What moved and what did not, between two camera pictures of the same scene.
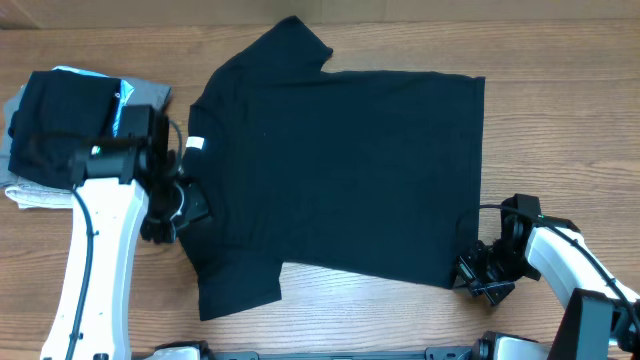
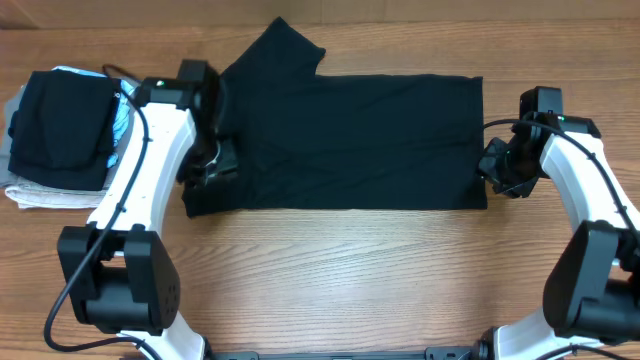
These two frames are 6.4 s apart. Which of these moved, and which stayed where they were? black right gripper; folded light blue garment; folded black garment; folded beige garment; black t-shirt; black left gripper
Moved: black right gripper; black t-shirt; black left gripper
Stayed: folded light blue garment; folded black garment; folded beige garment
